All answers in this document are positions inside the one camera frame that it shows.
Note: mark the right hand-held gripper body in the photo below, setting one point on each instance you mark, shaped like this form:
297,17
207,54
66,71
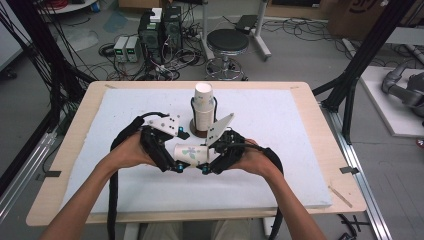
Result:
230,150

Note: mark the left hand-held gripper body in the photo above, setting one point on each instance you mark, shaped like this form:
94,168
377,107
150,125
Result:
155,143

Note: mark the dark cup holder with rods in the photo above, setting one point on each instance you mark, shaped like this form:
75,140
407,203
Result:
196,133

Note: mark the floral print paper cup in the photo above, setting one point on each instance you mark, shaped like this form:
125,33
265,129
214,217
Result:
191,155

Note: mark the stack of white paper cups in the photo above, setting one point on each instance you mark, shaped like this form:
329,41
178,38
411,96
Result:
204,110

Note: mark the person's left hand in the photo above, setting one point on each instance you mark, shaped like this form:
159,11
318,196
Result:
131,153

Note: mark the person's right hand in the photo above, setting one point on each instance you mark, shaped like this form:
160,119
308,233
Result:
255,161

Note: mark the white foam mat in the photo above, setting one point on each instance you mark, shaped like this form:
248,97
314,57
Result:
133,193

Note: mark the person's left leg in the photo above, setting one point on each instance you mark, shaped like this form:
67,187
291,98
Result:
163,231

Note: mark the person's leg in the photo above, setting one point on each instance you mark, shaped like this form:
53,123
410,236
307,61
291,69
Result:
163,231
230,231

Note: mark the person's right leg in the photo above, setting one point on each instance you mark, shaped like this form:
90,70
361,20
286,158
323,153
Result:
230,231

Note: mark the wooden table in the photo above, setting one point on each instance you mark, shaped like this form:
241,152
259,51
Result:
320,140

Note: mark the grey bench power supply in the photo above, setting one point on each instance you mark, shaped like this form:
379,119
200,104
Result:
133,48
120,48

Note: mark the black computer tower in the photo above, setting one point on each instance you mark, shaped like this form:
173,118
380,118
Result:
150,40
172,30

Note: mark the white metal stand leg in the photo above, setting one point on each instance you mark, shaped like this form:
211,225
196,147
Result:
206,33
261,33

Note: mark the black round stool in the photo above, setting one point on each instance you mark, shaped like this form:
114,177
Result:
227,39

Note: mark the black tape strip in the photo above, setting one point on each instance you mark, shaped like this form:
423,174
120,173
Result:
50,173
349,170

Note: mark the thin wooden stick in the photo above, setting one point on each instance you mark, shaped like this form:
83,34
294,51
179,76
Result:
340,196

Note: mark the flat black device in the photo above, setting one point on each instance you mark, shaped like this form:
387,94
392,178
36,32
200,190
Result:
246,23

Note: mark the white platform board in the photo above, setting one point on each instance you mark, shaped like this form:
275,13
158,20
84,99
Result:
383,110

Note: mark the white round table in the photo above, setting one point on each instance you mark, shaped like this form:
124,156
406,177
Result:
73,6

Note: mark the brown cardboard box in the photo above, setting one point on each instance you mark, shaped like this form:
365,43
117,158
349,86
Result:
360,16

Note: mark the aluminium floor rail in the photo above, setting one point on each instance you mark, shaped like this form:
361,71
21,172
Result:
360,173
26,166

